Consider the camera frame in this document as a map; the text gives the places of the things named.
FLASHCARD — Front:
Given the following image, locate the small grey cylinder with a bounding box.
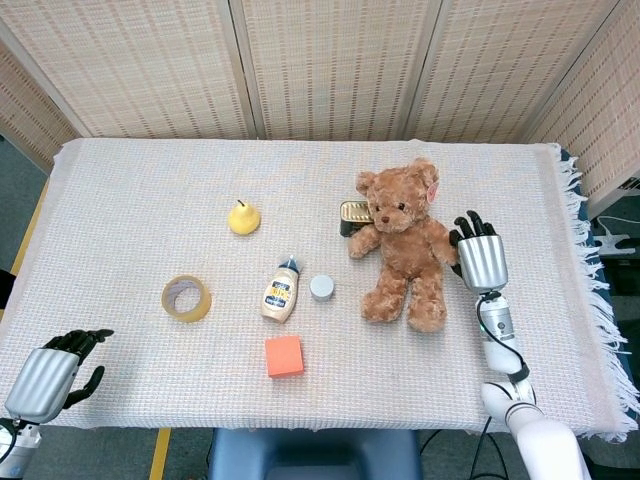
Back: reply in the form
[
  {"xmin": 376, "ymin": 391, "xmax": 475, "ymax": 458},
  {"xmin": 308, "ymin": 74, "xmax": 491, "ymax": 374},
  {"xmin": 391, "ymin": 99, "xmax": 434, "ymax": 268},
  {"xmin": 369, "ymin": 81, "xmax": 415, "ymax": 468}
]
[{"xmin": 309, "ymin": 274, "xmax": 336, "ymax": 302}]

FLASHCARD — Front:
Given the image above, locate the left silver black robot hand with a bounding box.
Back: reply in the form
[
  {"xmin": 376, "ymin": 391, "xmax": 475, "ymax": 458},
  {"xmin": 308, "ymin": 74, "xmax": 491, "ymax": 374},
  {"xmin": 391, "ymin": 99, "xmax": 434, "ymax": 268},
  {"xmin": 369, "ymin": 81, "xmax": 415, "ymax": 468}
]
[{"xmin": 3, "ymin": 328, "xmax": 115, "ymax": 425}]

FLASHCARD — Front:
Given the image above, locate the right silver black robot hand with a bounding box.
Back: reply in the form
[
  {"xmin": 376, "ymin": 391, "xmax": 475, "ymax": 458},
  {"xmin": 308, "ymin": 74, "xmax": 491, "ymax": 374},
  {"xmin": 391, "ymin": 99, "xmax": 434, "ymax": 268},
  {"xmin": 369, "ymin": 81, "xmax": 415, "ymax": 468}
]
[{"xmin": 447, "ymin": 210, "xmax": 510, "ymax": 295}]

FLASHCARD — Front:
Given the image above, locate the yellow tape roll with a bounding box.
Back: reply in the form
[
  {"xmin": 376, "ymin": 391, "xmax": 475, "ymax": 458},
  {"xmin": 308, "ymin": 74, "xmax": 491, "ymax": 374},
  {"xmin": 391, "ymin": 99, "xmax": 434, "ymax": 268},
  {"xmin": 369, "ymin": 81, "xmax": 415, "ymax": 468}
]
[{"xmin": 160, "ymin": 273, "xmax": 213, "ymax": 324}]

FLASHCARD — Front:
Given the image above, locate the bamboo folding screen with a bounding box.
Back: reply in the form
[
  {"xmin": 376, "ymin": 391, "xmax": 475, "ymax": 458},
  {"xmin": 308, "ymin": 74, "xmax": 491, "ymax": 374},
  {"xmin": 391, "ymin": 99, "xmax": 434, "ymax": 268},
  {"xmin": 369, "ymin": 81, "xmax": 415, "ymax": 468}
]
[{"xmin": 0, "ymin": 0, "xmax": 640, "ymax": 201}]

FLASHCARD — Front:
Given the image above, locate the white stand base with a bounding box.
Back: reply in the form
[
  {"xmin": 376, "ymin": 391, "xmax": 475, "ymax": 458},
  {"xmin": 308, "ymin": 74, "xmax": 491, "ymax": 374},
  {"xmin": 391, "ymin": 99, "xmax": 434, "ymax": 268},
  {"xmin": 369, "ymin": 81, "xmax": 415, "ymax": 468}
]
[{"xmin": 592, "ymin": 215, "xmax": 640, "ymax": 257}]

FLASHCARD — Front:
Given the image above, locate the dark gold-lidded tin can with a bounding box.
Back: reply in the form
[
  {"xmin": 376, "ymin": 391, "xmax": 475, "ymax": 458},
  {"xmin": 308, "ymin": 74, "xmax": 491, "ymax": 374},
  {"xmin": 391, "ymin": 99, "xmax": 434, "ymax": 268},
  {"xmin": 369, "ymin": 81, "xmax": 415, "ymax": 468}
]
[{"xmin": 338, "ymin": 199, "xmax": 376, "ymax": 237}]

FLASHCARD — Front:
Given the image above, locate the brown teddy bear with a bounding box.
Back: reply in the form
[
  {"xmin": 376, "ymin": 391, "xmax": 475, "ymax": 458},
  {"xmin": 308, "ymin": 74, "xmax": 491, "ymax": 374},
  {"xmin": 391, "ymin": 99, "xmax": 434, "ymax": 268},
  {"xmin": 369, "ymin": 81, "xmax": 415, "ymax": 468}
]
[{"xmin": 347, "ymin": 157, "xmax": 460, "ymax": 334}]

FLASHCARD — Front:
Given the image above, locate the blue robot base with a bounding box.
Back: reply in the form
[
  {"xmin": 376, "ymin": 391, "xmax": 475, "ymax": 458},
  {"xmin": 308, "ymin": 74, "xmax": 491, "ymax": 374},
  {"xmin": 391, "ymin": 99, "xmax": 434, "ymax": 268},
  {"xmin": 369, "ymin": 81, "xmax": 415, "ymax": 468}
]
[{"xmin": 206, "ymin": 427, "xmax": 423, "ymax": 480}]

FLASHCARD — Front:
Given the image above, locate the orange cube block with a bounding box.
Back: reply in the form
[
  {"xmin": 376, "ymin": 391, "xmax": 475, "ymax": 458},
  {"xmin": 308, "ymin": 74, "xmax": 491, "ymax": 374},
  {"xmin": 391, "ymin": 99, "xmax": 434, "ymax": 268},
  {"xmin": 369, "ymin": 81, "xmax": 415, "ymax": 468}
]
[{"xmin": 264, "ymin": 335, "xmax": 306, "ymax": 379}]

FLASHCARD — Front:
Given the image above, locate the white fringed woven tablecloth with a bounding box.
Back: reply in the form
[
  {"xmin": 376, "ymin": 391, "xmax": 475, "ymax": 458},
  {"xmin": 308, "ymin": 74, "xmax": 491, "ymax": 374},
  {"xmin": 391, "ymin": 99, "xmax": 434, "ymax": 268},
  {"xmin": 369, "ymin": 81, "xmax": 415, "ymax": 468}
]
[{"xmin": 0, "ymin": 137, "xmax": 639, "ymax": 444}]

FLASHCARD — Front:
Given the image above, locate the yellow pear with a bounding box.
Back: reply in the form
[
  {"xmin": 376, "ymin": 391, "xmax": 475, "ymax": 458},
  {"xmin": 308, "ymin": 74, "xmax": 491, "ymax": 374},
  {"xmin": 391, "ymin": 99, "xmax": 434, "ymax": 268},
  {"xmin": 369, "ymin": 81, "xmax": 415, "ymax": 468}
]
[{"xmin": 228, "ymin": 199, "xmax": 262, "ymax": 235}]

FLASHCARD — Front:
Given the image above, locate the beige squeeze bottle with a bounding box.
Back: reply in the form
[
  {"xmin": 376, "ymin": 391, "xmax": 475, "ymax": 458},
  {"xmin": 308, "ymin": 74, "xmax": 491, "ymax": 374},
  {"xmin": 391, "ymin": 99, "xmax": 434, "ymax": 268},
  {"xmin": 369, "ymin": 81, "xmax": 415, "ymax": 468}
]
[{"xmin": 260, "ymin": 254, "xmax": 305, "ymax": 325}]

